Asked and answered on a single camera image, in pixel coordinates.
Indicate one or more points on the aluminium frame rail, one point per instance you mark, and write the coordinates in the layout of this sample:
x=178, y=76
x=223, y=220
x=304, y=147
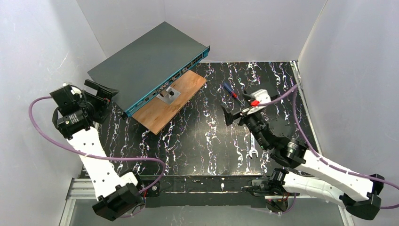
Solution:
x=80, y=189

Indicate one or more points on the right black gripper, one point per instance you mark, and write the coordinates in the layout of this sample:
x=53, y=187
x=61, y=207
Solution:
x=240, y=114

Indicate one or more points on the silver metal mount bracket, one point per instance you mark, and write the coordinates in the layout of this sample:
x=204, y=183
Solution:
x=168, y=95

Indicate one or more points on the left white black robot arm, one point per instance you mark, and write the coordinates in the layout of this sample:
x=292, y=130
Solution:
x=75, y=118

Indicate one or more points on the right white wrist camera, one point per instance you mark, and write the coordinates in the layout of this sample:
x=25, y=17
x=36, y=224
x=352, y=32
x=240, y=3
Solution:
x=254, y=100

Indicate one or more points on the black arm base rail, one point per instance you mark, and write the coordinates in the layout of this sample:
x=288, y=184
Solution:
x=205, y=191

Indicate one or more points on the dark teal network switch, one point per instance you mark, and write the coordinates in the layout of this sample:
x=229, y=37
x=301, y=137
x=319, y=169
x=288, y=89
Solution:
x=148, y=65

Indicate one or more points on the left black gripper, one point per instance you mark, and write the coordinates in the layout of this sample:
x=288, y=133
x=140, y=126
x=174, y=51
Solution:
x=101, y=98

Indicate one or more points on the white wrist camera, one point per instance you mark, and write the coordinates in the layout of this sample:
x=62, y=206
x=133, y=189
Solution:
x=73, y=89
x=254, y=100

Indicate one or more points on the silver open-end wrench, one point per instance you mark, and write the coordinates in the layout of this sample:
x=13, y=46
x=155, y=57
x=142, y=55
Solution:
x=253, y=151

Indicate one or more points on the blue red screwdriver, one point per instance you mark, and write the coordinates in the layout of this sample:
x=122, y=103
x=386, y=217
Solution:
x=231, y=91

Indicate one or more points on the wooden base board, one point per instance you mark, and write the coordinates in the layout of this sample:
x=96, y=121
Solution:
x=155, y=114

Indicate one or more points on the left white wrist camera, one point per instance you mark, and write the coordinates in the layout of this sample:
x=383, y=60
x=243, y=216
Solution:
x=73, y=89

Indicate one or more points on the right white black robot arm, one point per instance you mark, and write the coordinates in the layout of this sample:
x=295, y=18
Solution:
x=300, y=170

